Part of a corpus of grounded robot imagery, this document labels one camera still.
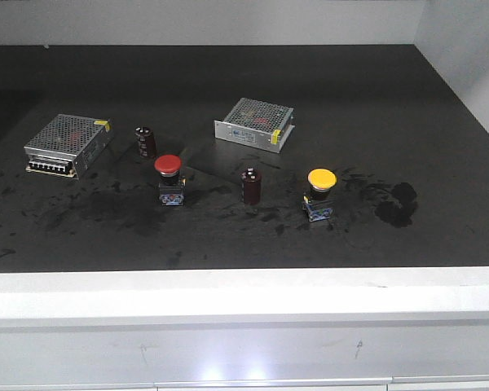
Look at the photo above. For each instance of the yellow mushroom push button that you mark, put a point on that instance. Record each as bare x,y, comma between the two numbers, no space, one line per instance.
317,202

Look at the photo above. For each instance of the red mushroom push button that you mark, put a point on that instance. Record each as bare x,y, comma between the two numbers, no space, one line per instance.
172,183

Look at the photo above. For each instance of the right dark brown capacitor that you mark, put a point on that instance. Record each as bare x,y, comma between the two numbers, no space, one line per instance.
251,181

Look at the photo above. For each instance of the dark brown capacitor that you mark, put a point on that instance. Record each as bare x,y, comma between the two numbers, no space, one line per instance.
251,181
146,142

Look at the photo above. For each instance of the right metal mesh power supply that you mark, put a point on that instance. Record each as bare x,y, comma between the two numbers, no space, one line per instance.
257,124

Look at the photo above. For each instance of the metal mesh power supply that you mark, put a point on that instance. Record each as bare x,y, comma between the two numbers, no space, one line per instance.
68,145
257,124

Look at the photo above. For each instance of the left dark brown capacitor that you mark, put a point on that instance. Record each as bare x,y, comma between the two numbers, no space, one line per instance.
146,142

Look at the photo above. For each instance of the left metal mesh power supply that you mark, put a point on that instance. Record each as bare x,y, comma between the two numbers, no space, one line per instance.
68,145

